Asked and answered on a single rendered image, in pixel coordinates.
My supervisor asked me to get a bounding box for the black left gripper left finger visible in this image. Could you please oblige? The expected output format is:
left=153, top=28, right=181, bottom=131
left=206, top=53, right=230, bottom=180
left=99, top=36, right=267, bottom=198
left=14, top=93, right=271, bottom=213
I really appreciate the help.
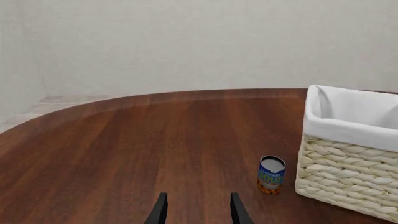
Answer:
left=144, top=192, right=169, bottom=224

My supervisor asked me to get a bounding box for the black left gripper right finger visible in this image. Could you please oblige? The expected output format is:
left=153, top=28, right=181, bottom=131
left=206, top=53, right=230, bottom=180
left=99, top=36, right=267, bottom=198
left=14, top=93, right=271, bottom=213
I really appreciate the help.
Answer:
left=230, top=192, right=255, bottom=224

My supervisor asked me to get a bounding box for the cream woven basket white liner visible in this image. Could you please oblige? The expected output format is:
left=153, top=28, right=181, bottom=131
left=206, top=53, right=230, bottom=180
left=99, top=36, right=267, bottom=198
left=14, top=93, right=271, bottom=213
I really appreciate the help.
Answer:
left=295, top=84, right=398, bottom=223

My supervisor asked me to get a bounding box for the blue soup tin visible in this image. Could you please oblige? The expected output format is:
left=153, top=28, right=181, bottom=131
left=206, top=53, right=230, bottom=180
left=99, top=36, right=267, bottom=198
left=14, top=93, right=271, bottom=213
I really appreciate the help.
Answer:
left=256, top=155, right=286, bottom=196

